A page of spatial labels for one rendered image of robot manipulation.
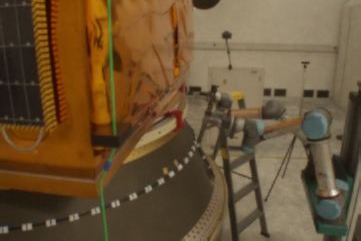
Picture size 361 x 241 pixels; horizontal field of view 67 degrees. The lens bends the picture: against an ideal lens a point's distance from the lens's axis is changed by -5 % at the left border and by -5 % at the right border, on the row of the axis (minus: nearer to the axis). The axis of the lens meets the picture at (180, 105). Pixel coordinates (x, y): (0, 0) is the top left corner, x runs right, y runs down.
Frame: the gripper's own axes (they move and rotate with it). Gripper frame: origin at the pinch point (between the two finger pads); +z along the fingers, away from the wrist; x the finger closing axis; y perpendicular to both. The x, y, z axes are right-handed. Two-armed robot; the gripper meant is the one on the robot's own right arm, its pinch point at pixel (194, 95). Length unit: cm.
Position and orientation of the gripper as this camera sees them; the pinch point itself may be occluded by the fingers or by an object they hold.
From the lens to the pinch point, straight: 209.2
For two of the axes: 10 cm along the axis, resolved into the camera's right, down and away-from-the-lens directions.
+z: -9.2, -0.7, -3.9
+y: -1.6, 9.7, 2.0
